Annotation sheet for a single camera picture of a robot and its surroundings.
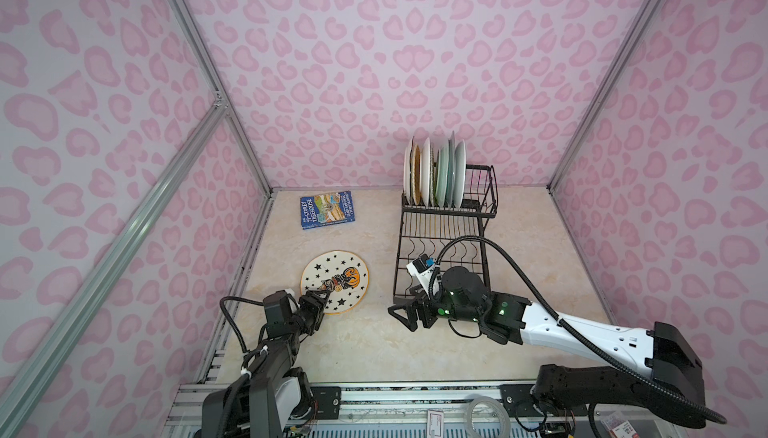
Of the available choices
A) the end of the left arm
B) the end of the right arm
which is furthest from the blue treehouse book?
the end of the right arm

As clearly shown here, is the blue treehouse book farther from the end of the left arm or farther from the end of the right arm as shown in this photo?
the end of the right arm

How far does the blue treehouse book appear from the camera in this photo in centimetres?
111
